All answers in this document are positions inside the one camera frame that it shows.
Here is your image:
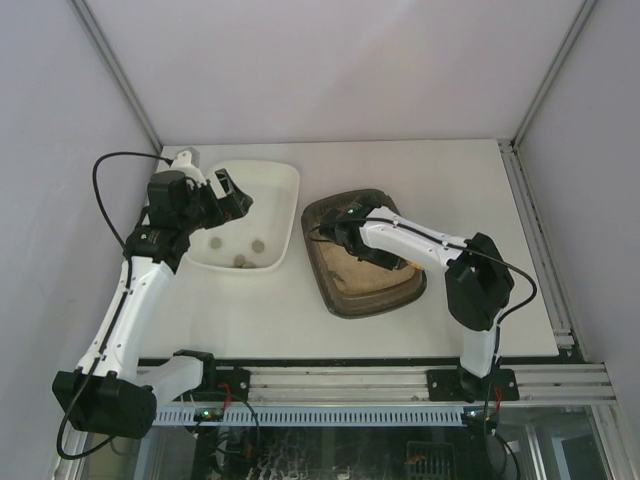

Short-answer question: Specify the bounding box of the aluminium frame post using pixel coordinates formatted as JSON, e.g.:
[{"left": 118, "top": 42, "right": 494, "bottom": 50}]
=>
[
  {"left": 511, "top": 0, "right": 599, "bottom": 150},
  {"left": 68, "top": 0, "right": 163, "bottom": 154}
]

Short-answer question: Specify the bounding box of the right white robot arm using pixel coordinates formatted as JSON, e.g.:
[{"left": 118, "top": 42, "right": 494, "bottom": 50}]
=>
[{"left": 312, "top": 200, "right": 514, "bottom": 393}]

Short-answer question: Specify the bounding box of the dark grey litter box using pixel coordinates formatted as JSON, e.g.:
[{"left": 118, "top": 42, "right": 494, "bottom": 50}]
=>
[{"left": 299, "top": 187, "right": 429, "bottom": 320}]

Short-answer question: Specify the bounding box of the left aluminium frame post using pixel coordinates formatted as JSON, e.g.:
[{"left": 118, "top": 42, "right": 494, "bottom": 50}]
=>
[{"left": 68, "top": 0, "right": 163, "bottom": 154}]

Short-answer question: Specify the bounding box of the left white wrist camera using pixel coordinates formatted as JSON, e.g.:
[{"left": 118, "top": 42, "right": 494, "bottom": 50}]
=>
[{"left": 170, "top": 147, "right": 206, "bottom": 184}]

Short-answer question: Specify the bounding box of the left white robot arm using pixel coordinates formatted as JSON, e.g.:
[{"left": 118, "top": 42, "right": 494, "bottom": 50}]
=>
[{"left": 52, "top": 169, "right": 253, "bottom": 439}]

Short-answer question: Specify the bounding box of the beige pellet litter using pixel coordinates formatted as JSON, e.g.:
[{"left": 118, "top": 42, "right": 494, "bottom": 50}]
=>
[{"left": 318, "top": 243, "right": 422, "bottom": 295}]

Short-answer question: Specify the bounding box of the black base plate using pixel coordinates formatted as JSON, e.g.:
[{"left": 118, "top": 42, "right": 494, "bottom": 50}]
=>
[
  {"left": 193, "top": 367, "right": 251, "bottom": 401},
  {"left": 426, "top": 368, "right": 520, "bottom": 403}
]

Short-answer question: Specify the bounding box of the right black camera cable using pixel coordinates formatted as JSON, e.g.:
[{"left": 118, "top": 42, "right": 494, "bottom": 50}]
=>
[{"left": 307, "top": 217, "right": 539, "bottom": 416}]

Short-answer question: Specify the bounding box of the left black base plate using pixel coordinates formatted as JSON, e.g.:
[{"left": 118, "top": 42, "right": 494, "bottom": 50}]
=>
[{"left": 193, "top": 367, "right": 251, "bottom": 401}]

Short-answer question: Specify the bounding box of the grey slotted cable duct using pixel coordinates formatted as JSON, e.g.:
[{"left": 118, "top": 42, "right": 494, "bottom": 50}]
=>
[{"left": 153, "top": 406, "right": 464, "bottom": 427}]

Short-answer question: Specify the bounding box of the white plastic tray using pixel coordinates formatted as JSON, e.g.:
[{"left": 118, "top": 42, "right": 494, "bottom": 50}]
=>
[{"left": 185, "top": 159, "right": 300, "bottom": 273}]

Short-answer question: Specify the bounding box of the right aluminium frame post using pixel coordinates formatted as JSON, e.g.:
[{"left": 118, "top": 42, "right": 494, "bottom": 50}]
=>
[{"left": 511, "top": 0, "right": 599, "bottom": 150}]

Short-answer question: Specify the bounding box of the aluminium front rail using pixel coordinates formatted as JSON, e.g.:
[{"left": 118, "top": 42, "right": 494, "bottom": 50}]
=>
[{"left": 71, "top": 363, "right": 617, "bottom": 405}]

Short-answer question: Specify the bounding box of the right aluminium side rail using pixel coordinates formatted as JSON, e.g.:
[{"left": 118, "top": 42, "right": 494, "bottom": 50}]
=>
[{"left": 497, "top": 140, "right": 576, "bottom": 357}]

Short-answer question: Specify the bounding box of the orange litter scoop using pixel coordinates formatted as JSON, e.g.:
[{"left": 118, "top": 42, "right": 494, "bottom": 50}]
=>
[{"left": 405, "top": 260, "right": 424, "bottom": 271}]

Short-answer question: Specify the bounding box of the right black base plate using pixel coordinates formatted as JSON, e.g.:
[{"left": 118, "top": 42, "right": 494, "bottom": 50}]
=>
[{"left": 426, "top": 368, "right": 520, "bottom": 403}]

